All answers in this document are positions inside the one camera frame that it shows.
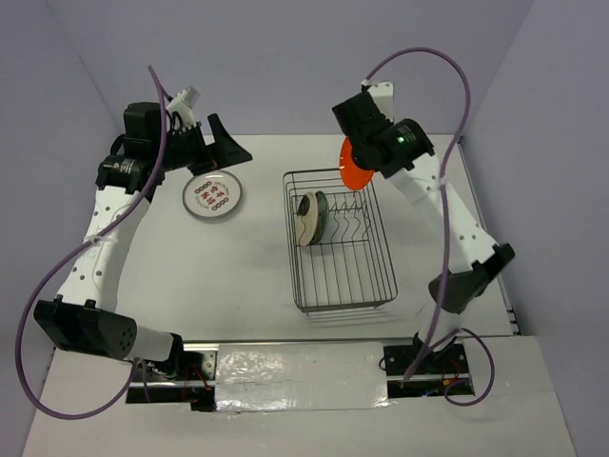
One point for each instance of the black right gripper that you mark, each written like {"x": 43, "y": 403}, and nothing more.
{"x": 387, "y": 121}

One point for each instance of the beige plate with black patch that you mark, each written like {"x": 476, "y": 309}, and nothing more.
{"x": 307, "y": 220}

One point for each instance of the blue green patterned plate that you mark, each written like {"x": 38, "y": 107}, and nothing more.
{"x": 323, "y": 213}

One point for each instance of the silver tape sheet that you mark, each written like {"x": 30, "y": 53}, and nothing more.
{"x": 300, "y": 377}

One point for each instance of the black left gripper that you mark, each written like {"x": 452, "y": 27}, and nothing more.
{"x": 224, "y": 151}

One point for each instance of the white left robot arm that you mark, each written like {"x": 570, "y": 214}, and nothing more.
{"x": 157, "y": 139}

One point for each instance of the white plate red characters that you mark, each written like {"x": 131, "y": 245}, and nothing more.
{"x": 212, "y": 196}

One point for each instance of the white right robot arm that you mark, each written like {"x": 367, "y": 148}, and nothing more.
{"x": 402, "y": 153}

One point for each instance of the metal rail with mounts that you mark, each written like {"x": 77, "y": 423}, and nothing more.
{"x": 193, "y": 386}

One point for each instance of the orange plate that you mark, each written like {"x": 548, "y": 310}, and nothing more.
{"x": 353, "y": 176}

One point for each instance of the grey wire dish rack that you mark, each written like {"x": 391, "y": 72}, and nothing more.
{"x": 351, "y": 267}

